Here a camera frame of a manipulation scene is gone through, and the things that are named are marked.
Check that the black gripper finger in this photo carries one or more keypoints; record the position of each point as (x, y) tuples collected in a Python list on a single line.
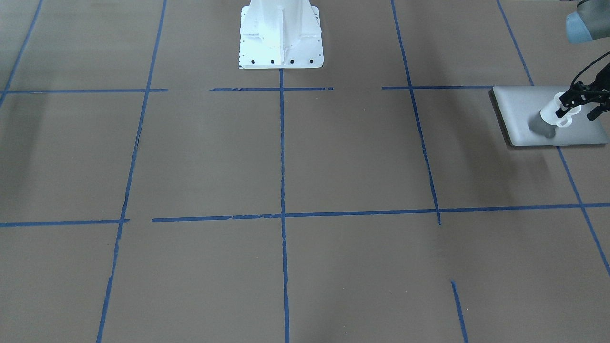
[(569, 103), (597, 111)]

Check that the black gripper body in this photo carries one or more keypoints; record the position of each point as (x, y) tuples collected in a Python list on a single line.
[(582, 95)]

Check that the white ceramic mug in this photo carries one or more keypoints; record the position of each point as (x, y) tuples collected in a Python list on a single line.
[(547, 114)]

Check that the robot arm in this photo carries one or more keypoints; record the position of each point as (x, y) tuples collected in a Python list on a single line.
[(590, 21)]

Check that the grey closed laptop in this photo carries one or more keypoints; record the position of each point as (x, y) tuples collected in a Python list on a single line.
[(519, 108)]

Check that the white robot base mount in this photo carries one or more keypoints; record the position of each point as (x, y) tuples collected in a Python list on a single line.
[(280, 34)]

